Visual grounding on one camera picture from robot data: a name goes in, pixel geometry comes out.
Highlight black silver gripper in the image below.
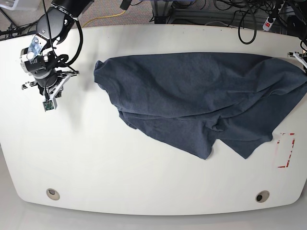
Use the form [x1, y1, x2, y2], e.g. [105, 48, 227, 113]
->
[20, 48, 65, 92]

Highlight dark blue T-shirt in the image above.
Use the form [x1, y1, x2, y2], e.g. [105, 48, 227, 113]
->
[94, 53, 307, 159]

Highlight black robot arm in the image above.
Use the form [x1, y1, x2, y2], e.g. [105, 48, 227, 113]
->
[20, 0, 94, 95]

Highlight black tripod stand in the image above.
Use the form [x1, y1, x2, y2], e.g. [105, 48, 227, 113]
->
[0, 9, 38, 41]

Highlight white power strip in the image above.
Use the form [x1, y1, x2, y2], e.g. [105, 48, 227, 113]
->
[262, 0, 286, 31]

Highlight red tape rectangle marking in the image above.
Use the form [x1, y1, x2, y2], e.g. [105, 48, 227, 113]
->
[275, 133, 295, 169]

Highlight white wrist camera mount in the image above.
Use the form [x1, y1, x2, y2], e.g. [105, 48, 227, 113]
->
[21, 70, 80, 113]

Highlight yellow cable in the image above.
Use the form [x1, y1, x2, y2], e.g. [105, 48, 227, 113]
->
[83, 8, 127, 27]

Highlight left table cable grommet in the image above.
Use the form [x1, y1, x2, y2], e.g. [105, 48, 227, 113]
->
[46, 188, 60, 201]

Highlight table cable grommet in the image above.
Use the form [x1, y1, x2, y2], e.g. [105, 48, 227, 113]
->
[255, 190, 270, 203]
[46, 188, 60, 201]

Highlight aluminium frame column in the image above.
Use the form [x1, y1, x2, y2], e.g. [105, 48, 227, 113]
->
[150, 0, 173, 24]

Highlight black loose cables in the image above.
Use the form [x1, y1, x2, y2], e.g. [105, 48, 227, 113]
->
[203, 0, 307, 45]

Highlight right table cable grommet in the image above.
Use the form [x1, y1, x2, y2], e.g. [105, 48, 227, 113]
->
[255, 190, 270, 203]

